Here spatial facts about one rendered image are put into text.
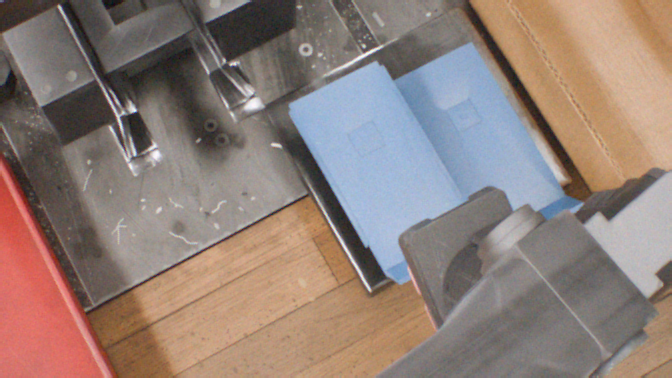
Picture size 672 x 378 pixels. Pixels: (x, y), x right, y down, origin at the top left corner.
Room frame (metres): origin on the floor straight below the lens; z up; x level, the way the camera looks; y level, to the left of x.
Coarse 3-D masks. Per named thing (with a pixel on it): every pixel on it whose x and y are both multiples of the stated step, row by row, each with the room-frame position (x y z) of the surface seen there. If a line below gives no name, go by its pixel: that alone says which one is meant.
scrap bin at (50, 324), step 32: (0, 160) 0.27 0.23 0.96; (0, 192) 0.27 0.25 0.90; (0, 224) 0.24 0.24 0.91; (32, 224) 0.23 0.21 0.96; (0, 256) 0.22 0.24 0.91; (32, 256) 0.22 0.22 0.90; (0, 288) 0.19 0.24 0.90; (32, 288) 0.19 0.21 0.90; (64, 288) 0.18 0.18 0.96; (0, 320) 0.17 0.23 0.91; (32, 320) 0.17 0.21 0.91; (64, 320) 0.17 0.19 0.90; (0, 352) 0.15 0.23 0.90; (32, 352) 0.15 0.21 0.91; (64, 352) 0.15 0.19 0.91; (96, 352) 0.14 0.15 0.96
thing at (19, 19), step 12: (0, 0) 0.31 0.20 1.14; (12, 0) 0.31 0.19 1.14; (24, 0) 0.32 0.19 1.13; (36, 0) 0.32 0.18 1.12; (48, 0) 0.32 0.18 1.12; (60, 0) 0.33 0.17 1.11; (0, 12) 0.31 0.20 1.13; (12, 12) 0.31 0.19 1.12; (24, 12) 0.31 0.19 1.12; (36, 12) 0.32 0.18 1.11; (0, 24) 0.31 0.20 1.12; (12, 24) 0.31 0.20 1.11
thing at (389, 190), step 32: (320, 96) 0.33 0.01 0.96; (352, 96) 0.33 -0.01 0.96; (384, 96) 0.33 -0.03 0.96; (320, 128) 0.31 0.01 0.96; (352, 128) 0.31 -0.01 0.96; (384, 128) 0.31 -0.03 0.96; (416, 128) 0.31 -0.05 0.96; (352, 160) 0.28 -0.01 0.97; (384, 160) 0.29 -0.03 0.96; (416, 160) 0.29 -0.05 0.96; (352, 192) 0.26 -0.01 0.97; (384, 192) 0.26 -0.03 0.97; (416, 192) 0.26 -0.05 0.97; (448, 192) 0.26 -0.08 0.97; (384, 224) 0.24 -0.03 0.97; (384, 256) 0.22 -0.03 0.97
